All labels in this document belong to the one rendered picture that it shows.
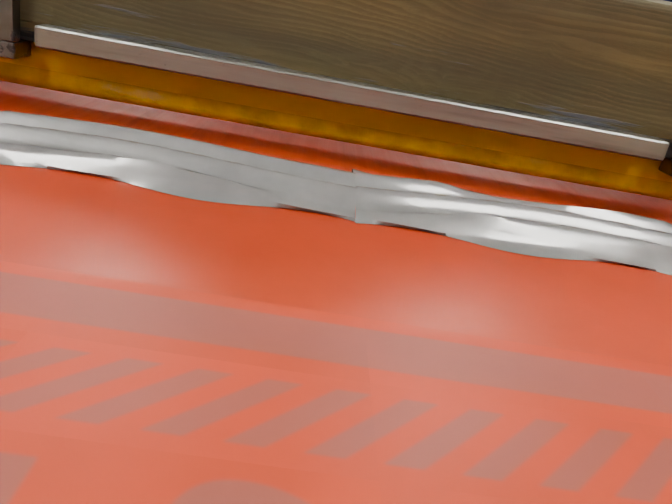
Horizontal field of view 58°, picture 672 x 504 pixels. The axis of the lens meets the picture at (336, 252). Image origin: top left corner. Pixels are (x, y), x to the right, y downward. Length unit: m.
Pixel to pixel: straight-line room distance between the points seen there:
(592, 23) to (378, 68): 0.11
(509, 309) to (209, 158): 0.14
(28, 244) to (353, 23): 0.20
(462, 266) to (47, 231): 0.13
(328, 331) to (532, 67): 0.22
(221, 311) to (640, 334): 0.13
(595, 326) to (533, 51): 0.17
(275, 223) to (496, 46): 0.16
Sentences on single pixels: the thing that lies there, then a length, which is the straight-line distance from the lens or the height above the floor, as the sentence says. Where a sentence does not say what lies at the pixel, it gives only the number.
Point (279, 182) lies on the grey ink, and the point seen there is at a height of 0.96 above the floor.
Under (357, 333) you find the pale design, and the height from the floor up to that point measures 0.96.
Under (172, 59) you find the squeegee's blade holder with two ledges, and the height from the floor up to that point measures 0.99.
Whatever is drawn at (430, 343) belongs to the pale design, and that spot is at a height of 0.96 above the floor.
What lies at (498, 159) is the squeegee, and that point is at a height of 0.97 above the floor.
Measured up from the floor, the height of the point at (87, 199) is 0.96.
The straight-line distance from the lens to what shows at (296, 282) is 0.18.
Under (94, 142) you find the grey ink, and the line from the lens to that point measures 0.27.
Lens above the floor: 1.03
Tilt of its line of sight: 22 degrees down
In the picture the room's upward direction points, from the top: 11 degrees clockwise
